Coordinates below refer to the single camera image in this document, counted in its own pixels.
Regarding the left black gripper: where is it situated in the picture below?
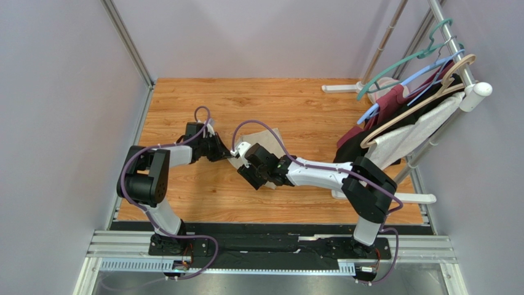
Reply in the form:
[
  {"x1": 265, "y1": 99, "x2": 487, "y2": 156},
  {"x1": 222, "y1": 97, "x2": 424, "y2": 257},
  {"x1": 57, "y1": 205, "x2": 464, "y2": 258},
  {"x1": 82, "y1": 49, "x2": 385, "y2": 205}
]
[{"x1": 198, "y1": 132, "x2": 234, "y2": 162}]

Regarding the beige linen napkin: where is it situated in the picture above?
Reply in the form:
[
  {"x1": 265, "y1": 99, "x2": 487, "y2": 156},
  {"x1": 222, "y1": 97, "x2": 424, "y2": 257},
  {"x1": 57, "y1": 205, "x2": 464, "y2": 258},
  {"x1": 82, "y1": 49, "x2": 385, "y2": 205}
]
[{"x1": 235, "y1": 128, "x2": 285, "y2": 190}]

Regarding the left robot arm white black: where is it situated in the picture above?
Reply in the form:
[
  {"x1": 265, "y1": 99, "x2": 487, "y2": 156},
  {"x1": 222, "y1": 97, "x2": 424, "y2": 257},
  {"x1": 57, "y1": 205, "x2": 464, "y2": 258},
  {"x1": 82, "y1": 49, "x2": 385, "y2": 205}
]
[{"x1": 116, "y1": 122, "x2": 231, "y2": 248}]

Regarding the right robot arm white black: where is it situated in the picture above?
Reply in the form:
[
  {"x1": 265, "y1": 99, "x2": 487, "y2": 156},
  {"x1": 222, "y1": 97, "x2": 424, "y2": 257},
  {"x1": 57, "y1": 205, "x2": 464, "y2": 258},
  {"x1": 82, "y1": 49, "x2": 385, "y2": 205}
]
[{"x1": 231, "y1": 142, "x2": 397, "y2": 246}]

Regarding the black garment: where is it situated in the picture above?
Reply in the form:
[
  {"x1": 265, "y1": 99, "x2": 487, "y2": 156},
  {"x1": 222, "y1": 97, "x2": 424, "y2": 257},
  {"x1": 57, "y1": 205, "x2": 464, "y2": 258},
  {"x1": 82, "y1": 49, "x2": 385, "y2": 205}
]
[{"x1": 333, "y1": 83, "x2": 450, "y2": 163}]

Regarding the blue clothes hanger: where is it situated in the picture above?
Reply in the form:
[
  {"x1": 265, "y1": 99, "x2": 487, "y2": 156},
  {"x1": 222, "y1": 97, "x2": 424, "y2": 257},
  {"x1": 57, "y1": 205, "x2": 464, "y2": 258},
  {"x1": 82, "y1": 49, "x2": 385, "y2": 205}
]
[{"x1": 357, "y1": 49, "x2": 467, "y2": 125}]

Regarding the pink white garment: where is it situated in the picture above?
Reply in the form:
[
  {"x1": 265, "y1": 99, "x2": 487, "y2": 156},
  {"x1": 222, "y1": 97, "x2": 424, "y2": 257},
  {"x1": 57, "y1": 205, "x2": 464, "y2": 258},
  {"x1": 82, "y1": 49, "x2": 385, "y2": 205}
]
[{"x1": 367, "y1": 77, "x2": 400, "y2": 104}]

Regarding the white towel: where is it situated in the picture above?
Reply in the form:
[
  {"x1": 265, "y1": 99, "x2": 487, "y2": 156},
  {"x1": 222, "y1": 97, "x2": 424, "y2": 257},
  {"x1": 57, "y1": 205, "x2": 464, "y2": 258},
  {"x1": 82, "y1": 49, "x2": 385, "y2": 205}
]
[{"x1": 365, "y1": 92, "x2": 465, "y2": 170}]

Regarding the maroon garment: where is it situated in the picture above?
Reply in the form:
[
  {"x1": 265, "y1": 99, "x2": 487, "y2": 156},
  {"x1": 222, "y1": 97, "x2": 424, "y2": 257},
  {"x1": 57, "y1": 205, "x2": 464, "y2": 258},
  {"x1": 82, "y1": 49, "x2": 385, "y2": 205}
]
[{"x1": 336, "y1": 61, "x2": 454, "y2": 148}]

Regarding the wooden clothes hanger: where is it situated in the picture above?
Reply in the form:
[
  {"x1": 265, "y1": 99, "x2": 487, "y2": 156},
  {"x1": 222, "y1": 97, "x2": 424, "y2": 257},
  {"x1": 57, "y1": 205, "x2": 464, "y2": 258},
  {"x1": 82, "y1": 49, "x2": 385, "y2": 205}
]
[{"x1": 360, "y1": 53, "x2": 478, "y2": 150}]

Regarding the green clothes hanger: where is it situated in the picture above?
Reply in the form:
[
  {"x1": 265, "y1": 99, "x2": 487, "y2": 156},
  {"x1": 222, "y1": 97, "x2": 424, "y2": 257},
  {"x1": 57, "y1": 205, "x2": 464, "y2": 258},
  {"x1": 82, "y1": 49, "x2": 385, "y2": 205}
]
[{"x1": 356, "y1": 18, "x2": 453, "y2": 101}]

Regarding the metal clothes rack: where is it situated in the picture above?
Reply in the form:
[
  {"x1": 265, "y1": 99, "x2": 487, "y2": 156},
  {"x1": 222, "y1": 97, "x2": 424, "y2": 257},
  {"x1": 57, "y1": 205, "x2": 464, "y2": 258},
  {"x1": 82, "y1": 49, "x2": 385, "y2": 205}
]
[{"x1": 321, "y1": 0, "x2": 494, "y2": 205}]

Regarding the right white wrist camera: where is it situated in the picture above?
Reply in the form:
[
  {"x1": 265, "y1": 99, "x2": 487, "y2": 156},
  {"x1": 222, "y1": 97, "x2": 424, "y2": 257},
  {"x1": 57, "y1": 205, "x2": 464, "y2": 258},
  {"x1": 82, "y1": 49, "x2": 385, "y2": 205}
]
[{"x1": 229, "y1": 141, "x2": 252, "y2": 168}]

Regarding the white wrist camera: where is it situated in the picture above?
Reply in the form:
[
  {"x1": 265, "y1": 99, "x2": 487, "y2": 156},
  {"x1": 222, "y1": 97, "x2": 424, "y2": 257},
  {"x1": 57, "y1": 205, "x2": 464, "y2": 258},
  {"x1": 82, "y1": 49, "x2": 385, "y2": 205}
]
[
  {"x1": 203, "y1": 118, "x2": 216, "y2": 138},
  {"x1": 229, "y1": 141, "x2": 252, "y2": 168}
]

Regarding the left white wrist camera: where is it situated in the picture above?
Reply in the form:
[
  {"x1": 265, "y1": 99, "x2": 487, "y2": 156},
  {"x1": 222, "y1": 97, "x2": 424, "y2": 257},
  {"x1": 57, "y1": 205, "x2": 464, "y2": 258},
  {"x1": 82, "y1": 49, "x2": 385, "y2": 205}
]
[{"x1": 203, "y1": 118, "x2": 216, "y2": 138}]

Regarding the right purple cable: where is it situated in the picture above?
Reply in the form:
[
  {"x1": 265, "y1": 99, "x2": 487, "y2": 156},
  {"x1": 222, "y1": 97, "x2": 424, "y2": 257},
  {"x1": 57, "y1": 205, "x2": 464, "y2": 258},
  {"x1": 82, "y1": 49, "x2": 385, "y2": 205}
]
[{"x1": 231, "y1": 119, "x2": 404, "y2": 286}]

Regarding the purple cable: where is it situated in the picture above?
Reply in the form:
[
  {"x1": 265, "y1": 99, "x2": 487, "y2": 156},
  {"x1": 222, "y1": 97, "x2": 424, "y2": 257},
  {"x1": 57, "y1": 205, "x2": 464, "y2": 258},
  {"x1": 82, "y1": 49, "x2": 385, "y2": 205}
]
[
  {"x1": 118, "y1": 106, "x2": 220, "y2": 281},
  {"x1": 231, "y1": 119, "x2": 404, "y2": 286}
]

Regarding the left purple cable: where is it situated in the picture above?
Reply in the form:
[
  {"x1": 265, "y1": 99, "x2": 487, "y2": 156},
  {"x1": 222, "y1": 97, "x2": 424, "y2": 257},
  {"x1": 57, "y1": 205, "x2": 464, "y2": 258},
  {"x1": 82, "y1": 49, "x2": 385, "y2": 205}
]
[{"x1": 118, "y1": 106, "x2": 220, "y2": 281}]

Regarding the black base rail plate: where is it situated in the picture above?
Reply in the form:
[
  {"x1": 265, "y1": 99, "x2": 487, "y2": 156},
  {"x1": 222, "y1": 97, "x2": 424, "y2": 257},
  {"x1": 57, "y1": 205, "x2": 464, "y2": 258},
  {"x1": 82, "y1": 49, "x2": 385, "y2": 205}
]
[{"x1": 110, "y1": 221, "x2": 435, "y2": 272}]

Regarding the aluminium frame rail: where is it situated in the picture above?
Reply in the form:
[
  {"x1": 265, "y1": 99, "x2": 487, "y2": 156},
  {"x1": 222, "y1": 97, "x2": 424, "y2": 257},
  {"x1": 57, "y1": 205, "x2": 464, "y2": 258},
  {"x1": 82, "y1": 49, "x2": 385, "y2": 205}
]
[{"x1": 74, "y1": 230, "x2": 467, "y2": 294}]

